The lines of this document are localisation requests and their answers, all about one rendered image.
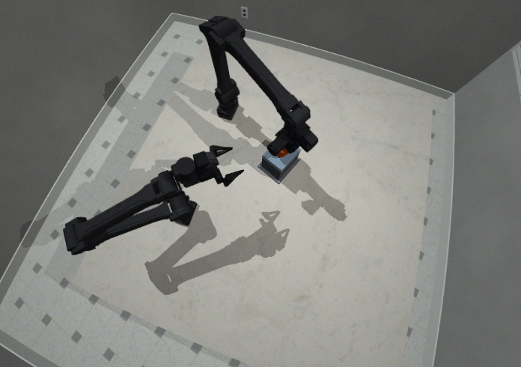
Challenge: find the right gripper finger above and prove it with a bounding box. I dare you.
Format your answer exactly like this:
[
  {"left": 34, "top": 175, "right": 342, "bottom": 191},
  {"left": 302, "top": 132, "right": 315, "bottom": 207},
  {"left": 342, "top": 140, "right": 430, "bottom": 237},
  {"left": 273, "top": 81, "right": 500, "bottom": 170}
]
[
  {"left": 225, "top": 169, "right": 244, "bottom": 186},
  {"left": 211, "top": 145, "right": 233, "bottom": 157}
]

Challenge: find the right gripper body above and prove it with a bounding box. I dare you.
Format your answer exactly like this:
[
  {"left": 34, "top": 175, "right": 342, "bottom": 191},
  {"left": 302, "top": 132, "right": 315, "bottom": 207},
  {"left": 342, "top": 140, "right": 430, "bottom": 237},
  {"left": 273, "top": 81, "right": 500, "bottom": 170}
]
[{"left": 197, "top": 146, "right": 227, "bottom": 187}]

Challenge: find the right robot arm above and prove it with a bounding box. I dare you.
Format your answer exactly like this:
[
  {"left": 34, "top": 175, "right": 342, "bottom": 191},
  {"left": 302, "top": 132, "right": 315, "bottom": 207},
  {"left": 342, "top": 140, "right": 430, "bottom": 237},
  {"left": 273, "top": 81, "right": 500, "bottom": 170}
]
[{"left": 63, "top": 151, "right": 216, "bottom": 255}]

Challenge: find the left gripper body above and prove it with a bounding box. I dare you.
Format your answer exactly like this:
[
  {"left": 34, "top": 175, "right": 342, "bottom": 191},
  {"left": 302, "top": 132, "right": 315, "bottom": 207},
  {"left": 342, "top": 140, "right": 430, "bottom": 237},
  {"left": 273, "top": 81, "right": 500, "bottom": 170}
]
[{"left": 275, "top": 130, "right": 300, "bottom": 153}]

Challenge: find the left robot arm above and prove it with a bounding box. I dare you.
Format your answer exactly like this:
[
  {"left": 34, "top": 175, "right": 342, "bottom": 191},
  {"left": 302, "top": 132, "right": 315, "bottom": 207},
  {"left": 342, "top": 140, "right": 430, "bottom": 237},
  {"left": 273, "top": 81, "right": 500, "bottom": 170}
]
[{"left": 199, "top": 16, "right": 318, "bottom": 157}]

